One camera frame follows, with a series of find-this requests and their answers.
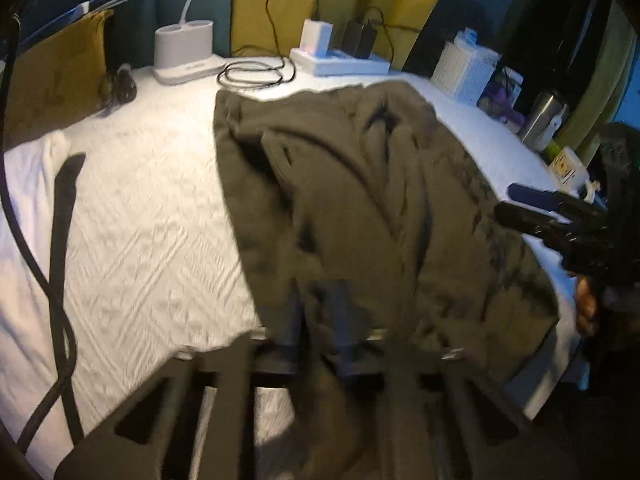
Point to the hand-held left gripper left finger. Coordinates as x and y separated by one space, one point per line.
289 350

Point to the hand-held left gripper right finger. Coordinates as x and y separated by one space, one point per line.
346 355

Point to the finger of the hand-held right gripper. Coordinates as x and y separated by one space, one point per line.
525 217
530 193

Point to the olive brown printed t-shirt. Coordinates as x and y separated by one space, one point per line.
375 185

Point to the person's right hand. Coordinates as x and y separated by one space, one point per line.
586 307

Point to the white bear print mug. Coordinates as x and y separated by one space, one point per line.
567 167

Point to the yellow green packet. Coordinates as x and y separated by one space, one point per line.
552 150

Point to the stainless steel tumbler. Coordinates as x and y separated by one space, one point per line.
540 120

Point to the purple cloth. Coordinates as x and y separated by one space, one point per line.
500 107

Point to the glass jar white lid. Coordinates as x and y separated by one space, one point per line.
511 82

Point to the narrow yellow curtain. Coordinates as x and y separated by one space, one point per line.
595 75

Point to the white plastic basket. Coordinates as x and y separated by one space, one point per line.
462 72

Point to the white paper packets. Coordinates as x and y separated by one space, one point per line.
470 40

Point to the dark glass window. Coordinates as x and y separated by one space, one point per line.
475 5

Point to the white power strip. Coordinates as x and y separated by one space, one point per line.
345 66

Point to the black charger plug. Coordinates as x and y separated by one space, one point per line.
359 40

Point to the white charger plug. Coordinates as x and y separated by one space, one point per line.
316 37

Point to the white pillow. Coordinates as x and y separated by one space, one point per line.
30 170

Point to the white desk lamp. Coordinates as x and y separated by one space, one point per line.
182 50

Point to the brown cardboard box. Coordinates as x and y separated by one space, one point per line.
55 75

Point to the teal curtain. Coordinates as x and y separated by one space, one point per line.
145 10

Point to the dark tablet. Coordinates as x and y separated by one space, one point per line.
75 12

